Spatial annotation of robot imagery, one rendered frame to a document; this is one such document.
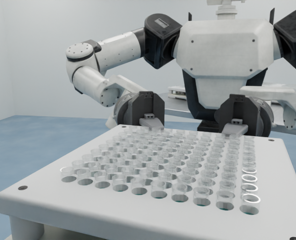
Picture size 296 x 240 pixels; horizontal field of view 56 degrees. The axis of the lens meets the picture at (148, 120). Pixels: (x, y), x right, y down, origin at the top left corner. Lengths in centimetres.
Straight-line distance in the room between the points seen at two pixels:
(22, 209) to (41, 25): 521
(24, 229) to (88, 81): 52
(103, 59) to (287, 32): 52
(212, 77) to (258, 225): 65
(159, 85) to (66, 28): 188
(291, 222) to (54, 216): 17
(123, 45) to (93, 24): 415
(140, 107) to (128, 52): 45
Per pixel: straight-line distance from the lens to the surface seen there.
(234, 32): 82
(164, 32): 89
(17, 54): 567
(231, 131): 39
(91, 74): 75
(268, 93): 61
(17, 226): 28
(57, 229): 29
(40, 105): 556
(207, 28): 84
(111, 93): 71
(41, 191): 26
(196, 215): 21
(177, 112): 150
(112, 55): 86
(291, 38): 85
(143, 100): 45
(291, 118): 66
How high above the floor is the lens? 116
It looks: 14 degrees down
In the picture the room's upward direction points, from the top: straight up
